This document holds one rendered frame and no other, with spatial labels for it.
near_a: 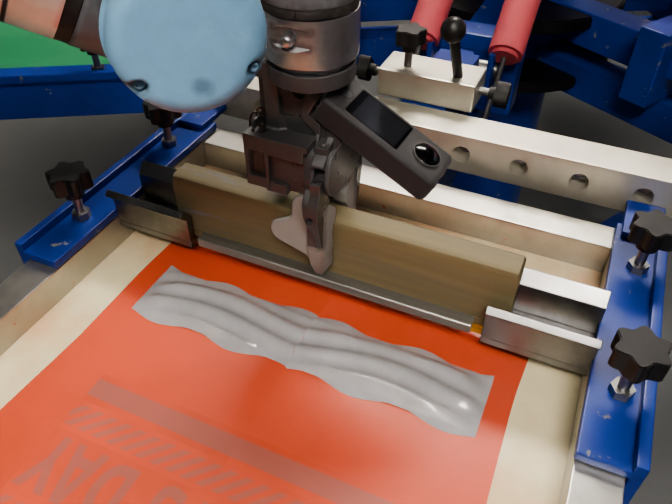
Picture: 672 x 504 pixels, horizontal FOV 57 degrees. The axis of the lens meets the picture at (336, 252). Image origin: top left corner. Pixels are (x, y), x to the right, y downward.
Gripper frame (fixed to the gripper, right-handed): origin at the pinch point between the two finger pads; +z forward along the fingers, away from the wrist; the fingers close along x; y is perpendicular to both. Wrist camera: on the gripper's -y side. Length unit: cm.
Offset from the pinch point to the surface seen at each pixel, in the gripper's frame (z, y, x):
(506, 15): -7.8, -4.9, -47.4
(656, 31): -4, -25, -61
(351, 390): 5.2, -6.6, 11.2
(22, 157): 101, 189, -102
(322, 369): 4.8, -3.3, 10.4
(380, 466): 5.3, -11.6, 16.9
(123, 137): 101, 161, -132
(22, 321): 3.9, 25.4, 17.8
